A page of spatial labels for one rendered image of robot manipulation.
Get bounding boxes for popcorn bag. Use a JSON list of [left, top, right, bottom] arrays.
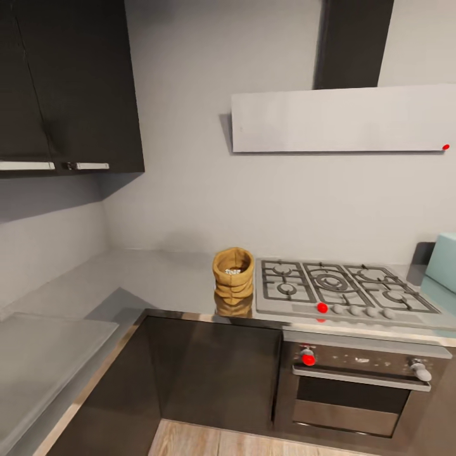
[[213, 248, 256, 305]]

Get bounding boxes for microwave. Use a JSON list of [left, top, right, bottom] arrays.
[[425, 232, 456, 294]]

